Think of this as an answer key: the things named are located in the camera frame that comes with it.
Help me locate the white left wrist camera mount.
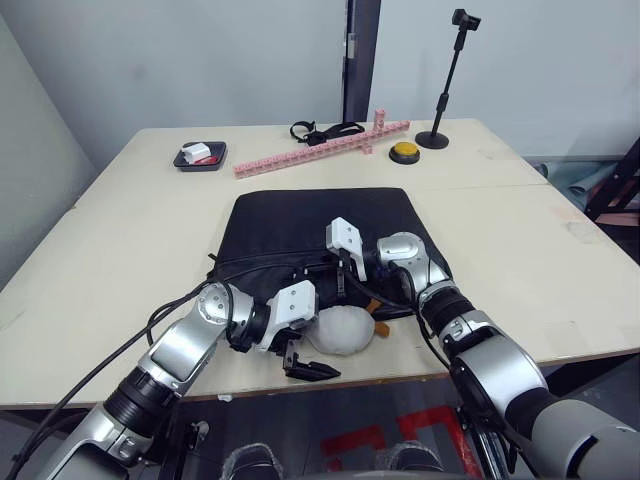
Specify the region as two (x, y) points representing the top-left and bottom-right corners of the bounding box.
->
(259, 279), (321, 352)

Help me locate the small white box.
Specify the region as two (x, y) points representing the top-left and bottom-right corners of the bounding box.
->
(181, 142), (213, 164)

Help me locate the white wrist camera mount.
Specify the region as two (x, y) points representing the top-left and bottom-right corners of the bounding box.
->
(324, 216), (369, 282)
(259, 279), (321, 352)

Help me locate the black plastic tray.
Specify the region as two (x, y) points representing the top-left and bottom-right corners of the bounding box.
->
(172, 140), (229, 174)

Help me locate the small black camera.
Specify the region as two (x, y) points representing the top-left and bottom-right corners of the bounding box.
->
(451, 8), (483, 33)

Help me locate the black metal frame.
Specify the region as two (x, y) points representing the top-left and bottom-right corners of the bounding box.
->
(583, 144), (640, 227)

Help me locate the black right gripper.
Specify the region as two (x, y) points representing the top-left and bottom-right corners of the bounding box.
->
(335, 249), (354, 302)

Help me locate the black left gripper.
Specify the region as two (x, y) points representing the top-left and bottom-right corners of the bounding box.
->
(273, 319), (343, 381)

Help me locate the short pink block bar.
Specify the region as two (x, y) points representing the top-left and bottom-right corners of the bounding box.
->
(361, 108), (387, 154)

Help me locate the dark rounded shape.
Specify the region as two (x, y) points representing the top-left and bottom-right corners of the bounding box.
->
(223, 443), (280, 480)
(385, 441), (445, 480)

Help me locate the yellow push button black base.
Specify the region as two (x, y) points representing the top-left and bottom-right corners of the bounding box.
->
(388, 141), (422, 165)

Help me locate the long pink block bar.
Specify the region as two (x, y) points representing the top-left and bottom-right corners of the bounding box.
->
(232, 120), (411, 179)

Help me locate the teal cloth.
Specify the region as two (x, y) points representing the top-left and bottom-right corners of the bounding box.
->
(535, 158), (624, 202)

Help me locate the black strap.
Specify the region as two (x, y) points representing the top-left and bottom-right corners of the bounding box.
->
(289, 120), (365, 148)

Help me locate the dark door frame post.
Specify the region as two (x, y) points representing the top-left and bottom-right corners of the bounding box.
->
(341, 0), (382, 127)

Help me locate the black laptop bag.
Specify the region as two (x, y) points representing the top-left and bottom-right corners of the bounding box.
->
(206, 187), (454, 322)

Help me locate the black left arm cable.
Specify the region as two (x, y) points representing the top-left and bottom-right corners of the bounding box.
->
(9, 264), (314, 466)

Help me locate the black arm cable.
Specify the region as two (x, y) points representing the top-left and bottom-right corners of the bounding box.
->
(343, 269), (454, 374)
(9, 264), (314, 466)

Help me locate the black camera stand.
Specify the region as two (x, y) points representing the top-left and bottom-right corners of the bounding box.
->
(414, 22), (451, 150)

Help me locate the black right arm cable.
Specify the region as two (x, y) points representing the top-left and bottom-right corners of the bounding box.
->
(343, 269), (454, 374)

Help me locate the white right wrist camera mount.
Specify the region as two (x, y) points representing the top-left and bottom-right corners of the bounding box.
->
(324, 216), (369, 282)

